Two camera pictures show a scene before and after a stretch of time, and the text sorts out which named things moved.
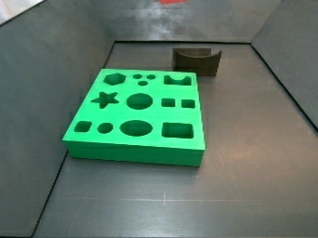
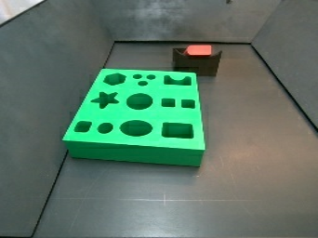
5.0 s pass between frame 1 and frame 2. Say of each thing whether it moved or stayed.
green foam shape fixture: stayed
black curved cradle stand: stayed
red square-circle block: moved
